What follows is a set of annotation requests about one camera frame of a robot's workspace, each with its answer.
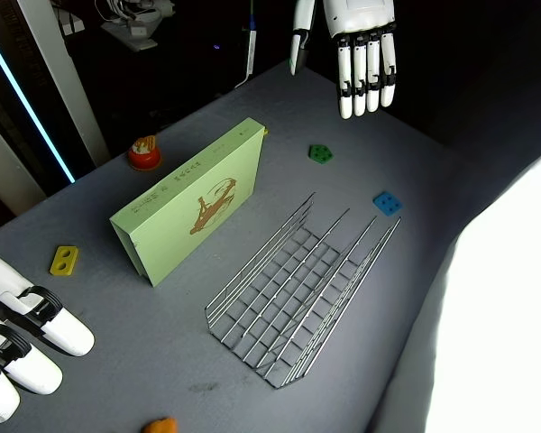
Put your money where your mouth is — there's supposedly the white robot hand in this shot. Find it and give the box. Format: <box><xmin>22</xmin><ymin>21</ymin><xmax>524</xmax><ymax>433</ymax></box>
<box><xmin>289</xmin><ymin>0</ymin><xmax>398</xmax><ymax>121</ymax></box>
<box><xmin>0</xmin><ymin>243</ymin><xmax>96</xmax><ymax>425</ymax></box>

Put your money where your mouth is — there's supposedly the light green box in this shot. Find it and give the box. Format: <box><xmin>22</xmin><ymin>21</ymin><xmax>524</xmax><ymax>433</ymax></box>
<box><xmin>109</xmin><ymin>117</ymin><xmax>268</xmax><ymax>288</ymax></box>

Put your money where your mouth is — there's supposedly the grey table cloth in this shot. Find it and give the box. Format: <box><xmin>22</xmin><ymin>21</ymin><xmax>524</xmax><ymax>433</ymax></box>
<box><xmin>0</xmin><ymin>60</ymin><xmax>541</xmax><ymax>433</ymax></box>

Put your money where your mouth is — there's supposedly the yellow two-hole block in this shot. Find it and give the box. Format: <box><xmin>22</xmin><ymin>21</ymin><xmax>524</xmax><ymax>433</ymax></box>
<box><xmin>49</xmin><ymin>245</ymin><xmax>80</xmax><ymax>277</ymax></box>

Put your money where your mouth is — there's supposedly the orange toy piece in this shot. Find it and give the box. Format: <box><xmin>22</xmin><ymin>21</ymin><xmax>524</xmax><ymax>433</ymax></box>
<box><xmin>142</xmin><ymin>417</ymin><xmax>179</xmax><ymax>433</ymax></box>

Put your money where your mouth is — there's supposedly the green pentagon block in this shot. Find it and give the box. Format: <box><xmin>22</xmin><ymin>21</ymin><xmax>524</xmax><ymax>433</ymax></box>
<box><xmin>307</xmin><ymin>143</ymin><xmax>335</xmax><ymax>165</ymax></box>

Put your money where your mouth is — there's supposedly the blue square four-hole block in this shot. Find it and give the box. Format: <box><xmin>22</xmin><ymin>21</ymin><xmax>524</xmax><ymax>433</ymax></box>
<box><xmin>371</xmin><ymin>191</ymin><xmax>404</xmax><ymax>219</ymax></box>

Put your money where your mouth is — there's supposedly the red and orange toy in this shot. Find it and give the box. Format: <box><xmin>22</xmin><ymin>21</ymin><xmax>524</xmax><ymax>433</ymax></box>
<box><xmin>126</xmin><ymin>134</ymin><xmax>162</xmax><ymax>171</ymax></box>

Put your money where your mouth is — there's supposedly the cyan light strip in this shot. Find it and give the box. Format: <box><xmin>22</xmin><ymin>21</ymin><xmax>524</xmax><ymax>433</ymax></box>
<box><xmin>0</xmin><ymin>20</ymin><xmax>77</xmax><ymax>184</ymax></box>

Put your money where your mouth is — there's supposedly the white cable with blue band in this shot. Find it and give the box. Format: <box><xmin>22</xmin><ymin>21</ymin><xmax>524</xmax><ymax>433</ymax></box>
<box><xmin>234</xmin><ymin>0</ymin><xmax>259</xmax><ymax>89</ymax></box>

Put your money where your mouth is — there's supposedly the white frame post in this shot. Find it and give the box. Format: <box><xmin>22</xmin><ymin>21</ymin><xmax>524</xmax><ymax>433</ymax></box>
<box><xmin>15</xmin><ymin>0</ymin><xmax>113</xmax><ymax>168</ymax></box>
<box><xmin>0</xmin><ymin>110</ymin><xmax>47</xmax><ymax>218</ymax></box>

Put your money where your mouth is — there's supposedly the wire metal rack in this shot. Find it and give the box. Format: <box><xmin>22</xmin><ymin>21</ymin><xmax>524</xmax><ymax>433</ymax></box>
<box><xmin>204</xmin><ymin>192</ymin><xmax>402</xmax><ymax>390</ymax></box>

